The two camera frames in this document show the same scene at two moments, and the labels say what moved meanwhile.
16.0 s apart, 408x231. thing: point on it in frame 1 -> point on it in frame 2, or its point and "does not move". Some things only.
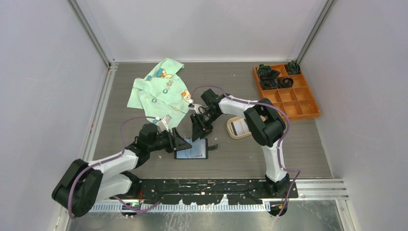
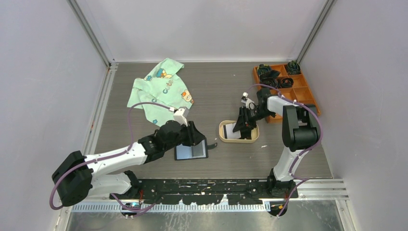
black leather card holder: x=199 y=149 does not move
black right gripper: x=199 y=128 -> x=244 y=121
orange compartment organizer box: x=297 y=101 does not move
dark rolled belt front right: x=286 y=83 does not move
